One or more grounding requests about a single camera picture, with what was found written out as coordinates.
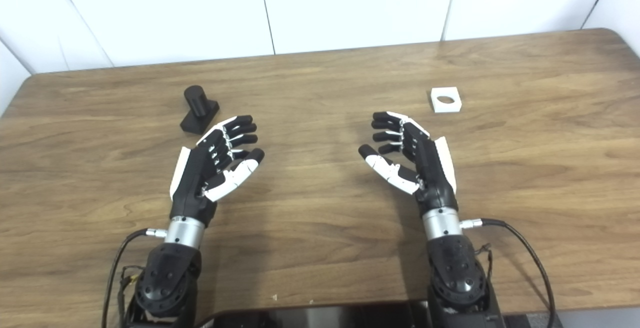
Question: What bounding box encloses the black robot torso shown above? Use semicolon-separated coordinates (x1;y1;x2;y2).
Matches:
195;300;566;328

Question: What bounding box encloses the right arm thin wire bundle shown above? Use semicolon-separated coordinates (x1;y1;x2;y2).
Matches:
475;243;493;278

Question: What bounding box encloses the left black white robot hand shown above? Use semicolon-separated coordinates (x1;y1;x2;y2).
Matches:
169;115;266;226

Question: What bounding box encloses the black peg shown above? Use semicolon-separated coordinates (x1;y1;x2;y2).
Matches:
180;85;221;135

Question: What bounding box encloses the left arm thin wire bundle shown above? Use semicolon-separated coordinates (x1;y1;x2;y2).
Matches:
118;265;146;313

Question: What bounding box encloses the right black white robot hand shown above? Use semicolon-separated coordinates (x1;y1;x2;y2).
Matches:
358;111;459;214

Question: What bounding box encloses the arm thin wire bundle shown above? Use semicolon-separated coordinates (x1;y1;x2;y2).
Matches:
475;243;493;278
118;265;146;313

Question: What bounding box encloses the white square piece with hole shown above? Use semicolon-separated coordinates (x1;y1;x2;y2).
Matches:
429;87;462;114

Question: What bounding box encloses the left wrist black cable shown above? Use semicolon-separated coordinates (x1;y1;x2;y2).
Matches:
101;228;168;328

